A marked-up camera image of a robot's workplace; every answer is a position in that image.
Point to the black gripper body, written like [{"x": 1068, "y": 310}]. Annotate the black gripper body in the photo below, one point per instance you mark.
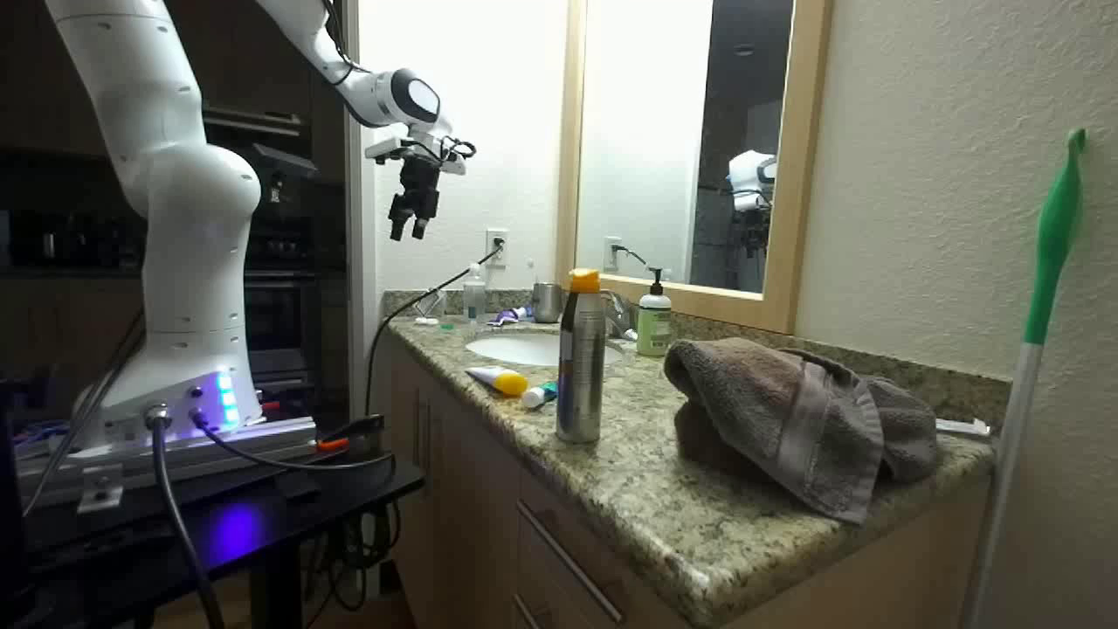
[{"x": 423, "y": 176}]

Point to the white sunscreen tube yellow cap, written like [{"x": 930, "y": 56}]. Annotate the white sunscreen tube yellow cap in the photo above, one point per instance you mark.
[{"x": 491, "y": 374}]

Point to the spray can with orange cap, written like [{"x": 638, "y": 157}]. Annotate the spray can with orange cap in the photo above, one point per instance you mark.
[{"x": 581, "y": 372}]

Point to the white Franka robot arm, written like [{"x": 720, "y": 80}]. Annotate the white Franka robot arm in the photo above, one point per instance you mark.
[{"x": 176, "y": 196}]

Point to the green white toothpaste tube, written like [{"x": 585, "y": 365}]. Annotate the green white toothpaste tube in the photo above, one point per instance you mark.
[{"x": 535, "y": 400}]

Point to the clear contact solution bottle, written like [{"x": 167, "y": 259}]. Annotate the clear contact solution bottle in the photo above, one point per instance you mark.
[{"x": 473, "y": 299}]

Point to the purple packet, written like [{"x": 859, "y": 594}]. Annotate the purple packet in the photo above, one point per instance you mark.
[{"x": 510, "y": 317}]

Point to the metal toothbrush cup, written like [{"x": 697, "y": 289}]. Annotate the metal toothbrush cup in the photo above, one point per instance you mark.
[{"x": 545, "y": 301}]

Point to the white oval sink basin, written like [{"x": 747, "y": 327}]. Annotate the white oval sink basin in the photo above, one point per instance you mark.
[{"x": 520, "y": 348}]

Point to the chrome faucet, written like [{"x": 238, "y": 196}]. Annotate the chrome faucet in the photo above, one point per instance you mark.
[{"x": 621, "y": 317}]

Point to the orange black clamp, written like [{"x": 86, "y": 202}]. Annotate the orange black clamp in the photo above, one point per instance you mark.
[{"x": 350, "y": 440}]

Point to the green soap pump bottle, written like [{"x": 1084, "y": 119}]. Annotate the green soap pump bottle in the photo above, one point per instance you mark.
[{"x": 655, "y": 327}]

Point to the wooden vanity cabinet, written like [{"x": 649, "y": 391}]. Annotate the wooden vanity cabinet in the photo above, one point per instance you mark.
[{"x": 467, "y": 489}]

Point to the black robot table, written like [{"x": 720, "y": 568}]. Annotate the black robot table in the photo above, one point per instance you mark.
[{"x": 290, "y": 493}]

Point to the dark background cabinet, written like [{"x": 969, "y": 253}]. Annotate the dark background cabinet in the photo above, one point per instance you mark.
[{"x": 46, "y": 211}]

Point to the brown folded towel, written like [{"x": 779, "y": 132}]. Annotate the brown folded towel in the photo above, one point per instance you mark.
[{"x": 792, "y": 422}]

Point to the small white plastic item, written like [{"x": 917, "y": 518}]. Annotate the small white plastic item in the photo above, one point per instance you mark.
[{"x": 962, "y": 429}]

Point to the white wall outlet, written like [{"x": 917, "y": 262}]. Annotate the white wall outlet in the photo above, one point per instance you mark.
[{"x": 497, "y": 234}]

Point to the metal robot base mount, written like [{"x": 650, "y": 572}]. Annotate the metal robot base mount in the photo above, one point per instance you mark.
[{"x": 280, "y": 437}]

